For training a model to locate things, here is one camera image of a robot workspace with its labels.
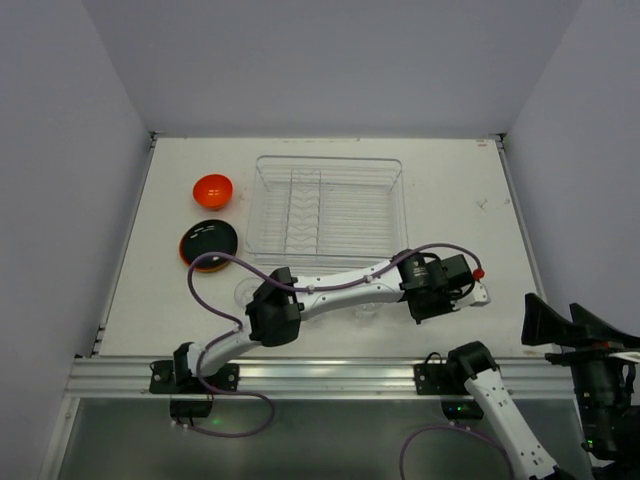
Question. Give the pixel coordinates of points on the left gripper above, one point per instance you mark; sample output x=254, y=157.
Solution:
x=430, y=308

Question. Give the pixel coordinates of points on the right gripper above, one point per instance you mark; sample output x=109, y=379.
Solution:
x=587, y=356

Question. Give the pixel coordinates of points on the clear glass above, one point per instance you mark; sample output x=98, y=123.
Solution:
x=245, y=290
x=367, y=312

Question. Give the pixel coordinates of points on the black plate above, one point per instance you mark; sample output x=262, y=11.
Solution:
x=211, y=235

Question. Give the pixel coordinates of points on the orange bowl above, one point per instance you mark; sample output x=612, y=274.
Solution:
x=213, y=191

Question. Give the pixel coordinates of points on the orange plate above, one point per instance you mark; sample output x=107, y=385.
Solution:
x=207, y=267

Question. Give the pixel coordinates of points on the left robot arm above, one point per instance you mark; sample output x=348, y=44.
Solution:
x=284, y=301

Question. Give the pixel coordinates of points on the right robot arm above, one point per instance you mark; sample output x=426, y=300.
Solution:
x=603, y=422

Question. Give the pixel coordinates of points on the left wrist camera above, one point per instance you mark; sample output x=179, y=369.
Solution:
x=461, y=278

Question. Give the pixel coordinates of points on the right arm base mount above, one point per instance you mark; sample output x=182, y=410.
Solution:
x=432, y=377

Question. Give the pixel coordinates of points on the white wire dish rack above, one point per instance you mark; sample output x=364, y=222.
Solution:
x=326, y=212

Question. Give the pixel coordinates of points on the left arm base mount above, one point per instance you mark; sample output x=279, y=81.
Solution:
x=162, y=382

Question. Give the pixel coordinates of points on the aluminium mounting rail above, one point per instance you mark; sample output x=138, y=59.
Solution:
x=313, y=379

